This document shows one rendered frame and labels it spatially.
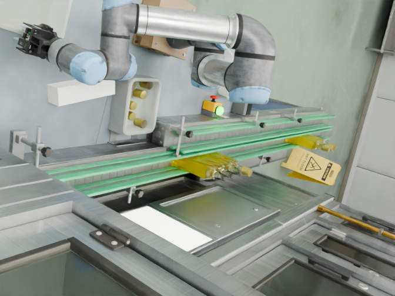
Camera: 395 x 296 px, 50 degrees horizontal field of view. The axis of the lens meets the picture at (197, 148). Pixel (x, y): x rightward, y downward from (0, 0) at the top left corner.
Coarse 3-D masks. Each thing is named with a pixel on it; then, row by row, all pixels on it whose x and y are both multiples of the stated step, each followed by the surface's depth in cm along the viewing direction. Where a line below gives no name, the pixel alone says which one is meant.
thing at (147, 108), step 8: (136, 80) 159; (144, 80) 162; (152, 80) 166; (128, 88) 158; (136, 88) 170; (144, 88) 174; (152, 88) 172; (160, 88) 171; (128, 96) 159; (152, 96) 173; (128, 104) 159; (144, 104) 176; (152, 104) 173; (128, 112) 161; (136, 112) 174; (144, 112) 176; (152, 112) 174; (128, 120) 172; (152, 120) 174; (128, 128) 169; (136, 128) 172; (144, 128) 174; (152, 128) 175
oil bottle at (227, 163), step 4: (208, 156) 187; (212, 156) 187; (216, 156) 189; (216, 160) 184; (220, 160) 184; (224, 160) 184; (228, 160) 185; (224, 164) 182; (228, 164) 182; (232, 164) 185; (228, 168) 182
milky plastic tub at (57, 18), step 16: (0, 0) 112; (16, 0) 122; (32, 0) 126; (48, 0) 130; (64, 0) 129; (0, 16) 120; (16, 16) 124; (32, 16) 128; (48, 16) 132; (64, 16) 129; (16, 32) 118; (64, 32) 130
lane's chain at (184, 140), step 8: (312, 120) 301; (320, 120) 314; (256, 128) 238; (264, 128) 245; (272, 128) 254; (280, 128) 263; (176, 136) 182; (184, 136) 187; (192, 136) 191; (200, 136) 197; (208, 136) 202; (216, 136) 207; (224, 136) 213; (232, 136) 219; (168, 144) 179; (176, 144) 184
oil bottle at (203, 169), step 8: (176, 160) 183; (184, 160) 180; (192, 160) 178; (200, 160) 180; (184, 168) 181; (192, 168) 178; (200, 168) 175; (208, 168) 173; (216, 168) 176; (200, 176) 176; (208, 176) 174
